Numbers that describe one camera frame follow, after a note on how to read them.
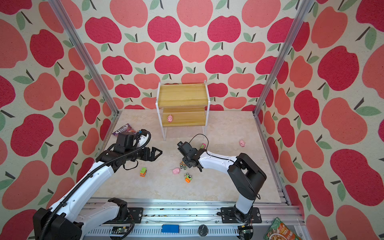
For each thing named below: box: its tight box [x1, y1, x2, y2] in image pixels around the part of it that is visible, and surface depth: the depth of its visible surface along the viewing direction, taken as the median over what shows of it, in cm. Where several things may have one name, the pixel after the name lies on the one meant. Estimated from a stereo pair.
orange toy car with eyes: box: [184, 172, 192, 183], surface depth 87 cm
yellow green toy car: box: [179, 161, 187, 171], surface depth 92 cm
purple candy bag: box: [112, 123, 136, 136], surface depth 109 cm
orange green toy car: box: [139, 167, 147, 178], surface depth 88 cm
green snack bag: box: [264, 217, 302, 240], surface depth 70 cm
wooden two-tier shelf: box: [155, 80, 211, 141], surface depth 88 cm
